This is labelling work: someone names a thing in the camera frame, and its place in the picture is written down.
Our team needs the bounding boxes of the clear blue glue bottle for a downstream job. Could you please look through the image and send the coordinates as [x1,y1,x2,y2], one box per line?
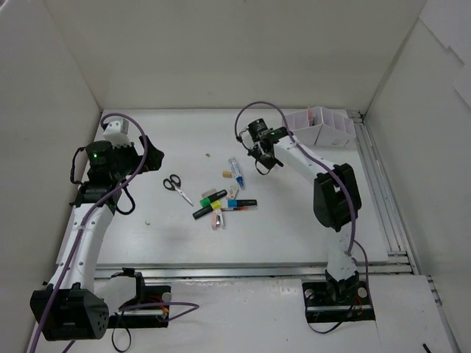
[228,157,245,189]

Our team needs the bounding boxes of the blue cap black marker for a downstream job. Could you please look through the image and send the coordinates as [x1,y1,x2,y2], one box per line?
[227,199,258,208]

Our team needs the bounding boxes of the purple cap black pen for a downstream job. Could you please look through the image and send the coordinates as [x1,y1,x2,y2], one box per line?
[307,107,316,126]

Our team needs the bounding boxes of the orange cap white marker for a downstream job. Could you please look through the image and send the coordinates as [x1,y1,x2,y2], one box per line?
[217,206,257,213]

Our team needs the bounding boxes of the yellow cap black highlighter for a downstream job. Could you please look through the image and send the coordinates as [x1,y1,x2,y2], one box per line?
[192,201,222,220]

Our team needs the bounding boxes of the green cap black highlighter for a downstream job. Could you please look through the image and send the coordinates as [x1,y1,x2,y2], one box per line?
[199,189,227,207]

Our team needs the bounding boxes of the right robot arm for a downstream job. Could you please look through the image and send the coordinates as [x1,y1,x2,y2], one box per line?
[235,118,362,303]

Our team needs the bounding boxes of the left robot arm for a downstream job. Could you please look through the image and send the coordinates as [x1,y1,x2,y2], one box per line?
[29,135,164,343]

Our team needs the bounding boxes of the white staples box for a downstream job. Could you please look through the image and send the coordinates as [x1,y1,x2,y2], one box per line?
[228,185,239,199]

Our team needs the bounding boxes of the white desk organizer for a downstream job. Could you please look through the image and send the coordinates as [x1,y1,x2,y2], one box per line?
[282,107,356,149]

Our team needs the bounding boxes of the white dirty eraser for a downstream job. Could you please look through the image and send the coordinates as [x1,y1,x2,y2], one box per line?
[202,188,217,199]

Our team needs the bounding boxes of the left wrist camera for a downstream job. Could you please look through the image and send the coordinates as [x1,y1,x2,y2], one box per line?
[103,118,132,148]

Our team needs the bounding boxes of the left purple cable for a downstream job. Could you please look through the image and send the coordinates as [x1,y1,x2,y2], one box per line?
[25,113,201,353]

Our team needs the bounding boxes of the black handled scissors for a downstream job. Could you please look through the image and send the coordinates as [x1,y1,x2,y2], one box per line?
[163,174,194,207]

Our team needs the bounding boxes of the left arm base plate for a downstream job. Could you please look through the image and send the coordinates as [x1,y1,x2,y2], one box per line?
[107,285,171,329]

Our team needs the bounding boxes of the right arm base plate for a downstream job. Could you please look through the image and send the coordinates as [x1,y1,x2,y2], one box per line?
[302,279,375,324]

